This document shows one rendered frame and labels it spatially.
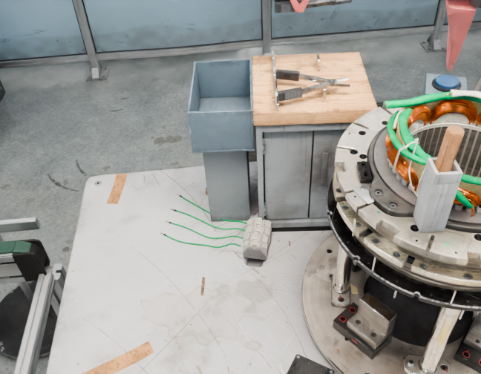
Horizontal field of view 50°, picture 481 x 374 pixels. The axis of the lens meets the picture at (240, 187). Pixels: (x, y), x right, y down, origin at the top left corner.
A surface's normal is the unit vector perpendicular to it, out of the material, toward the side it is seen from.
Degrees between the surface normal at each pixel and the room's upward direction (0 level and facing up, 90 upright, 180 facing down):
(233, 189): 90
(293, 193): 90
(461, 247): 0
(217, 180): 90
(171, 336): 0
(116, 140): 0
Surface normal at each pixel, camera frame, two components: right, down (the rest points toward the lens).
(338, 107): -0.05, -0.73
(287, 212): 0.00, 0.68
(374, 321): -0.75, 0.48
